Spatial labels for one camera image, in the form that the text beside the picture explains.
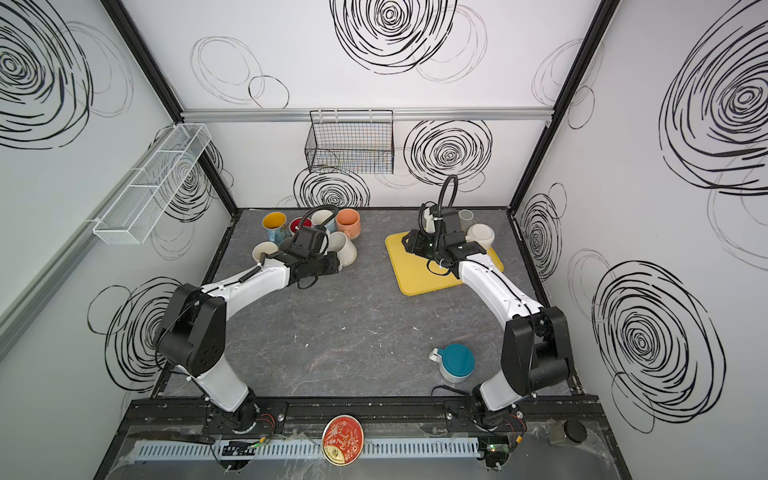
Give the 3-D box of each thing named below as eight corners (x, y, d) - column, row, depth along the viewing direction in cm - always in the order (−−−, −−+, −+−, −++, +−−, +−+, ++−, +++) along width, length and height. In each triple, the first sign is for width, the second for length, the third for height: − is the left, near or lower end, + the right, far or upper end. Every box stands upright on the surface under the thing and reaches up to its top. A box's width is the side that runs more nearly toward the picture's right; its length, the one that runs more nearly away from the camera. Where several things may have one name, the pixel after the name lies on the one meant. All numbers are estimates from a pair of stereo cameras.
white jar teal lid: (431, 384, 81) (436, 374, 74) (429, 354, 86) (433, 343, 79) (469, 384, 81) (477, 374, 74) (465, 354, 86) (472, 343, 79)
